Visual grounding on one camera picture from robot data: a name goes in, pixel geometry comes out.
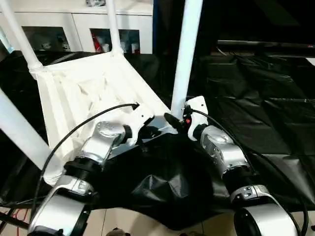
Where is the white plastic table top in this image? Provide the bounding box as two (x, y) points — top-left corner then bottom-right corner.
(31, 49), (186, 186)

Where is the black work mat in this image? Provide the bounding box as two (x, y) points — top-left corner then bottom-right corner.
(0, 48), (315, 231)

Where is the red bottle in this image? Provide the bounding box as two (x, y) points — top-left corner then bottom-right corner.
(93, 34), (103, 53)

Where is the white cabinet with glass doors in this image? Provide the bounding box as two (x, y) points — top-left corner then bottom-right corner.
(0, 0), (155, 54)

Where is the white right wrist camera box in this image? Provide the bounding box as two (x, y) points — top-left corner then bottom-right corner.
(182, 96), (209, 142)

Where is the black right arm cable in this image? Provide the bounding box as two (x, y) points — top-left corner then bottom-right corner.
(189, 109), (310, 233)

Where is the grey horizontal rail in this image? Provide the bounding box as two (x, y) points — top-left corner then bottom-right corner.
(217, 40), (315, 51)

